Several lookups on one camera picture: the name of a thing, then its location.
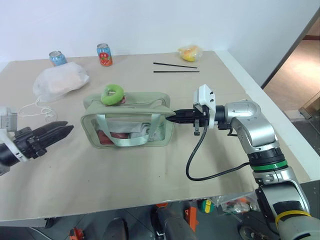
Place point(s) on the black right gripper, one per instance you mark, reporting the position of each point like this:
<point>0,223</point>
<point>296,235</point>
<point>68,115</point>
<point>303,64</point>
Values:
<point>200,117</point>

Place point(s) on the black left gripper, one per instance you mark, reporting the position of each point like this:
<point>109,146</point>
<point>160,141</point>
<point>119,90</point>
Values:
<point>30,142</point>

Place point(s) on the green clear pouch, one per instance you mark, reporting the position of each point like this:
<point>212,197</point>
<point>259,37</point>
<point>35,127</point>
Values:
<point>130,110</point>

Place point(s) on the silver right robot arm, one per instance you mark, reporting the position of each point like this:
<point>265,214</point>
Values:
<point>252,125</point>

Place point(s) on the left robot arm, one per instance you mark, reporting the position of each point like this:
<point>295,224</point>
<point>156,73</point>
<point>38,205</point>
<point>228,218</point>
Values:
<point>6,155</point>

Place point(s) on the thin black stick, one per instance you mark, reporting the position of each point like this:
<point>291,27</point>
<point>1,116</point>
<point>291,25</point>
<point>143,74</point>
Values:
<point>175,65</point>
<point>176,71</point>

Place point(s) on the yellow fruit in plastic bag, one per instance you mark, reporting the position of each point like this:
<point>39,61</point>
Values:
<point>190,53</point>

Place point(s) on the blue drink can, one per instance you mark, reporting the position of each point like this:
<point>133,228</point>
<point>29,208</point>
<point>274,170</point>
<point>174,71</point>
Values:
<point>58,59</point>

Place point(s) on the beige table cover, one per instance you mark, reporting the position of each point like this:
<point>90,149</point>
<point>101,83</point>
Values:
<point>125,170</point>

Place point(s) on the orange strawberry drink can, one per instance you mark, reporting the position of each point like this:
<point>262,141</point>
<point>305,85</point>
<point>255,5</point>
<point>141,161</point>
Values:
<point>105,56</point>

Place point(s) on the orange plastic tool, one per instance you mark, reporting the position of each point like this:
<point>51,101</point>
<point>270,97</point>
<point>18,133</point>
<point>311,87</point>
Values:
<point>192,217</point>

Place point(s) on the clear bag of small items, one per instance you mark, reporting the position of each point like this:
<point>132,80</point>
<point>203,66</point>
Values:
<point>236,203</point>

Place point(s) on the large dark rounded shape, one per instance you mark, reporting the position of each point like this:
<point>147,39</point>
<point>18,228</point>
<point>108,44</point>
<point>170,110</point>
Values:
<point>175,225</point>

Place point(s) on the small dark rounded shape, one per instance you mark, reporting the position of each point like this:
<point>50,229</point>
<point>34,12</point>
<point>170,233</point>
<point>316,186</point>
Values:
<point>115,228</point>

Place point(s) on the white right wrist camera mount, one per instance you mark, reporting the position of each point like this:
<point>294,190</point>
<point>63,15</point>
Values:
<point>205,96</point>

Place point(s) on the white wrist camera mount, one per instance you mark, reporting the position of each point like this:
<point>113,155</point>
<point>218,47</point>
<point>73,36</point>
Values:
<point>7,120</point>
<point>205,96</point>

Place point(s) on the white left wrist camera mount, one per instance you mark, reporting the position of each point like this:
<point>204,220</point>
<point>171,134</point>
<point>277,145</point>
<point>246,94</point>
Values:
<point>7,120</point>

